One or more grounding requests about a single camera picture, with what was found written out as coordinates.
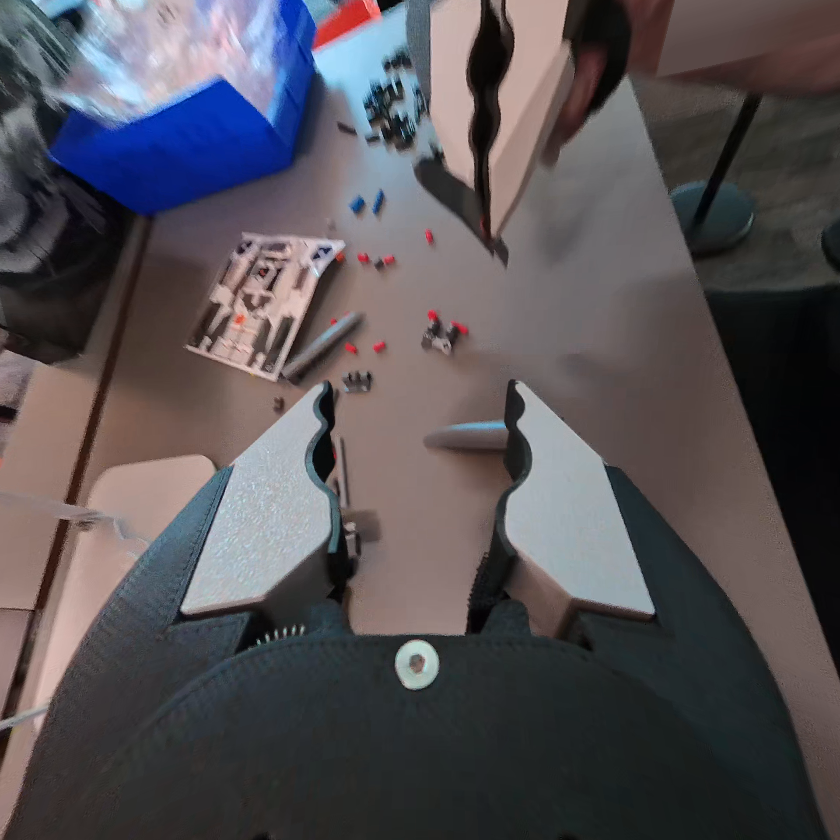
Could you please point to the grey lego axle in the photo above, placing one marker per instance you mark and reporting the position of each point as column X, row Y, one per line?
column 342, row 472

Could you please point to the pile of black lego pieces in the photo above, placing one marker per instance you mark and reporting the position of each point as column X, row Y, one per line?
column 394, row 118

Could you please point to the blue plastic bin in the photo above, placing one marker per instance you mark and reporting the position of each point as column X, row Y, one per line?
column 197, row 144

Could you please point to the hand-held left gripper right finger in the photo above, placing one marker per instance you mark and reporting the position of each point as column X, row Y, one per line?
column 577, row 525

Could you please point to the grey and red lego assembly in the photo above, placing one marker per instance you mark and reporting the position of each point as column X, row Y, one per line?
column 439, row 341

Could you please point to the lego sticker sheet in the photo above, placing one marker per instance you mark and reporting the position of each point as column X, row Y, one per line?
column 262, row 302

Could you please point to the dark grey lego wedge panel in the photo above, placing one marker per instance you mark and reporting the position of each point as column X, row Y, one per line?
column 466, row 436

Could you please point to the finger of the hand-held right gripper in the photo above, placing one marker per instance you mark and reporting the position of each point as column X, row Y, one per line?
column 453, row 85
column 535, row 85

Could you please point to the person's right forearm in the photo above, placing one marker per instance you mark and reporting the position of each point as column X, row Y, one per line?
column 754, row 46

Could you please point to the lego set box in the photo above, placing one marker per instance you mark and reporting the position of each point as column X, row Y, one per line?
column 46, row 262

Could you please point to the framed marker sign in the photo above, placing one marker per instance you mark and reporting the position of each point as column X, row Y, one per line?
column 715, row 216

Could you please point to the crumpled clear plastic bags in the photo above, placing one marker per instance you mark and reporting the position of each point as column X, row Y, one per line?
column 164, row 52

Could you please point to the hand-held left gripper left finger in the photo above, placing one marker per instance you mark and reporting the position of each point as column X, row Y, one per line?
column 262, row 525

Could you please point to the grey lego panel with holes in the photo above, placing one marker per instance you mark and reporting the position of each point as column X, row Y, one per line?
column 321, row 344

